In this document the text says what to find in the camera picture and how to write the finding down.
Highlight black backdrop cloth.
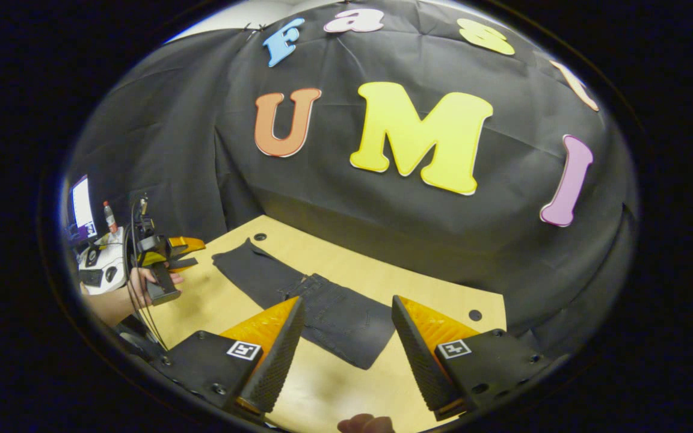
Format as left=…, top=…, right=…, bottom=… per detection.
left=61, top=0, right=639, bottom=361

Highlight plastic bottle with red cap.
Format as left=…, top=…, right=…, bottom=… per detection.
left=102, top=200, right=120, bottom=235

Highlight black cable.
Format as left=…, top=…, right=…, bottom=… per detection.
left=123, top=198, right=170, bottom=352

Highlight computer monitor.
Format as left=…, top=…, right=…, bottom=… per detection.
left=69, top=174, right=98, bottom=242

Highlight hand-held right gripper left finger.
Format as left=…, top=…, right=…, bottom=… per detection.
left=153, top=295, right=306, bottom=422

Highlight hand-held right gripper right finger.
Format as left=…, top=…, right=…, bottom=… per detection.
left=391, top=293, right=570, bottom=422

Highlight dark grey jeans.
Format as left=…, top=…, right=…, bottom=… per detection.
left=211, top=238, right=396, bottom=370

